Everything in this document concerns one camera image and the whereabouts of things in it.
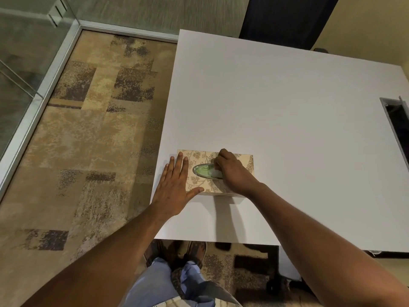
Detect brown shoe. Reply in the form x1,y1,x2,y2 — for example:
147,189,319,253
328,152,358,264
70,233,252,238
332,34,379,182
143,240,170,269
183,241,208,269

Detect brown right shoe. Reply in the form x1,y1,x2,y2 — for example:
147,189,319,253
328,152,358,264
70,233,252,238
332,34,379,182
183,241,208,269

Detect black table leg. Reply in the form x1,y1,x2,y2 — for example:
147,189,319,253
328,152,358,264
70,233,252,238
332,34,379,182
266,244,282,295

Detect patterned shirt hem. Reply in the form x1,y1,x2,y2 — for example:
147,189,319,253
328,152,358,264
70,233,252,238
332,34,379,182
150,295,244,307

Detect light blue jeans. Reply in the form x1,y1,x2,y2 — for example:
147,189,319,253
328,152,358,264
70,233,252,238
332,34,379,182
121,257,244,307

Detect person's right forearm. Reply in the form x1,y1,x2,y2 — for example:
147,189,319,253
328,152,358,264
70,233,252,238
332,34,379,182
251,183,409,307

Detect person's right hand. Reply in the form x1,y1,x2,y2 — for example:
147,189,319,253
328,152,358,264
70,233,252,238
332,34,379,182
213,149,266,197

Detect metal cable slot frame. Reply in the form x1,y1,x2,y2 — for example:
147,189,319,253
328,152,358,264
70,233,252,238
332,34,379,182
379,96,409,174

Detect glass partition with metal frame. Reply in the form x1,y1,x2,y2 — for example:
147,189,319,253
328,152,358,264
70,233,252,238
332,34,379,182
0,0,179,193

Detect brown left shoe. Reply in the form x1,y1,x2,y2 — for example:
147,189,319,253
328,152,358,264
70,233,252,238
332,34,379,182
143,240,170,269

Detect dark fabric panel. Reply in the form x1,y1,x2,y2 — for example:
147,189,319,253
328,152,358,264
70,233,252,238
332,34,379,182
239,0,341,51

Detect beige floral tissue box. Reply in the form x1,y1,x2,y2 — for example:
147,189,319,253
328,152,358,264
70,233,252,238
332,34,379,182
177,149,255,198

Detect person's left forearm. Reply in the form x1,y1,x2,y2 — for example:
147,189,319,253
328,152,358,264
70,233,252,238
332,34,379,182
19,201,174,307

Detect person's left hand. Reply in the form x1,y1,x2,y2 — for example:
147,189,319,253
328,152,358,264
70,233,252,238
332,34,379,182
151,152,205,218

